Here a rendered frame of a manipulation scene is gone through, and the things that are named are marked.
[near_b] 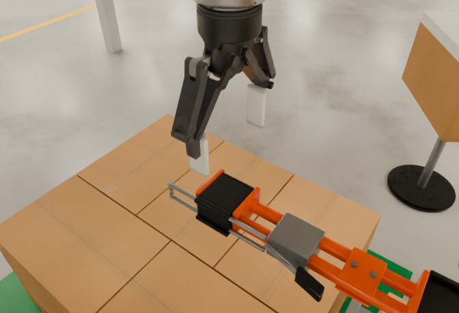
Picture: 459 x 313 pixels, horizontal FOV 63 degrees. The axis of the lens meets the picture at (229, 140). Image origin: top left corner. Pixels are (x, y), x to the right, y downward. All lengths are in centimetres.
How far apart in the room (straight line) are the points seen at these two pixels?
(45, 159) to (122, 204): 133
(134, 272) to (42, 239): 40
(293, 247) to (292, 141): 222
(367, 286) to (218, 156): 130
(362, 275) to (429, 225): 191
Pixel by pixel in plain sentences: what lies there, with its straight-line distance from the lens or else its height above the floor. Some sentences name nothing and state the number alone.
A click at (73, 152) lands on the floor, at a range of 286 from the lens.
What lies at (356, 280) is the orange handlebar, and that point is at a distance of 58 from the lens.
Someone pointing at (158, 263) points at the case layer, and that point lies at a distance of 143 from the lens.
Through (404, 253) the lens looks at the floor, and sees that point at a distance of 229.
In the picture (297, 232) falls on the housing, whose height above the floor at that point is 125.
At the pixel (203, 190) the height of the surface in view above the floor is 126.
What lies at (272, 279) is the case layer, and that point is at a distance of 138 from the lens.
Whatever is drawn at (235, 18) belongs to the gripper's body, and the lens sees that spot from 41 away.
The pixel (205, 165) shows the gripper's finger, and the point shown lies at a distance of 49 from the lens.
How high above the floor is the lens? 172
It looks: 39 degrees down
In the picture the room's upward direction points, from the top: straight up
